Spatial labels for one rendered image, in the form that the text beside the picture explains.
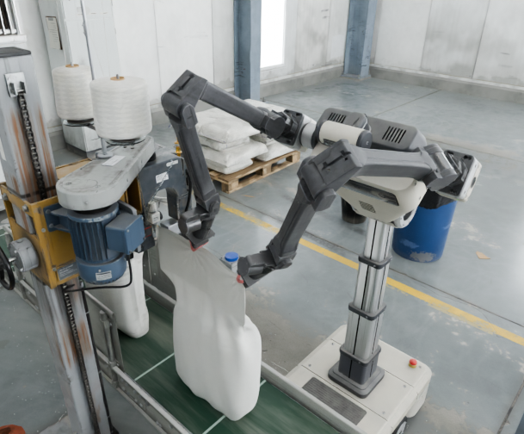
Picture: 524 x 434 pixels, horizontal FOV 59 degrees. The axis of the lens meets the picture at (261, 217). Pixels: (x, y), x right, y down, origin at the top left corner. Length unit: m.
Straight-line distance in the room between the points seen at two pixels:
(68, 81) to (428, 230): 2.74
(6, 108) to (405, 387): 1.98
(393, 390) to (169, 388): 1.03
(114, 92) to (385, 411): 1.72
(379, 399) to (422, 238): 1.65
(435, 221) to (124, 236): 2.63
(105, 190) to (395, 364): 1.68
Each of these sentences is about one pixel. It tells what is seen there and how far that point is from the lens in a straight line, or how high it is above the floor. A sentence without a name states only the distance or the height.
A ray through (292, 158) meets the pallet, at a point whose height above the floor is 0.07.
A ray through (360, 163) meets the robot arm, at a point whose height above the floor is 1.62.
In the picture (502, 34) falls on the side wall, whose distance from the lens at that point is 9.32.
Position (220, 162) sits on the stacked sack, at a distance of 4.51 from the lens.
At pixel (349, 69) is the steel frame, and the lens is 10.31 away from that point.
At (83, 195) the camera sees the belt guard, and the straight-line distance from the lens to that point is 1.38.
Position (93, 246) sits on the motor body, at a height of 1.23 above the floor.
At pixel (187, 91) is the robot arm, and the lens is 1.31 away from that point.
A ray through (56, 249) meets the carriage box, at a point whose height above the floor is 1.16.
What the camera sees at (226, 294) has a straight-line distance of 1.65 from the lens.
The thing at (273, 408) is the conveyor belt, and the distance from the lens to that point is 2.06.
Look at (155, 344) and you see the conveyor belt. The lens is 2.35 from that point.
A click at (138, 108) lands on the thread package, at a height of 1.62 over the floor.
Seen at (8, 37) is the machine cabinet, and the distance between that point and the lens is 4.35.
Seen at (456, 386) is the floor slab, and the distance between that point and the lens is 2.87.
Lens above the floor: 1.98
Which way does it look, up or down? 28 degrees down
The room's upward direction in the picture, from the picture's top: 1 degrees clockwise
